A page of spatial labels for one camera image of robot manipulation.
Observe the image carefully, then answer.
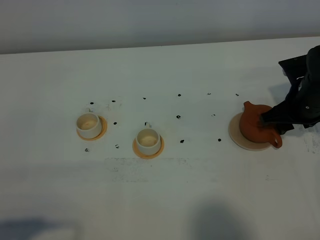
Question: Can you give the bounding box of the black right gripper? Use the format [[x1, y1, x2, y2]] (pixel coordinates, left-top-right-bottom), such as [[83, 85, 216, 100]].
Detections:
[[260, 73, 320, 135]]

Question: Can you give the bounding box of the brown clay teapot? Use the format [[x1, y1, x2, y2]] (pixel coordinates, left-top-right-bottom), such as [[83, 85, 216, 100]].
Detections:
[[239, 101, 283, 149]]

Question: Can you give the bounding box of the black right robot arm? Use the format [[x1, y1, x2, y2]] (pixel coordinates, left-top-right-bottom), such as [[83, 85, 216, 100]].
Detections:
[[259, 46, 320, 135]]

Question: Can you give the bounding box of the beige round teapot coaster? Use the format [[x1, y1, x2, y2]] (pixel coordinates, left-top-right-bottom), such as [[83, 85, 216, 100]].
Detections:
[[228, 113, 271, 152]]

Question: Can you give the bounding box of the white teacup middle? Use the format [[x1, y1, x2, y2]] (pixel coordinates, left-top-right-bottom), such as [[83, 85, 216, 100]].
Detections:
[[135, 122, 161, 156]]

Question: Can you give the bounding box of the white teacup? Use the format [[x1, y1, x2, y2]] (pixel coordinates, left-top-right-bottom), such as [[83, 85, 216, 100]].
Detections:
[[75, 110, 103, 139], [135, 122, 161, 156]]

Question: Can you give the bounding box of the orange coaster middle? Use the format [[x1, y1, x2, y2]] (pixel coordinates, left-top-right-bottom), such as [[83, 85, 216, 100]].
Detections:
[[132, 137, 165, 160]]

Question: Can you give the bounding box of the orange coaster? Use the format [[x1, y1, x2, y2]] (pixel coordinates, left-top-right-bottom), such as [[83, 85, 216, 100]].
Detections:
[[132, 137, 165, 160], [77, 115, 108, 141]]

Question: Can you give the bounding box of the orange coaster left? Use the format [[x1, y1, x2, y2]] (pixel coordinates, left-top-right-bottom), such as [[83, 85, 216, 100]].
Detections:
[[77, 115, 108, 141]]

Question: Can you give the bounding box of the white teacup left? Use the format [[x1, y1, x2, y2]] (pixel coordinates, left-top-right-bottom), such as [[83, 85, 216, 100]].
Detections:
[[75, 110, 103, 139]]

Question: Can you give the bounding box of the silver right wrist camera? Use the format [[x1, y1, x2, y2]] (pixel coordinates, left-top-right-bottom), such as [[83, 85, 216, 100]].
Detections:
[[278, 55, 307, 85]]

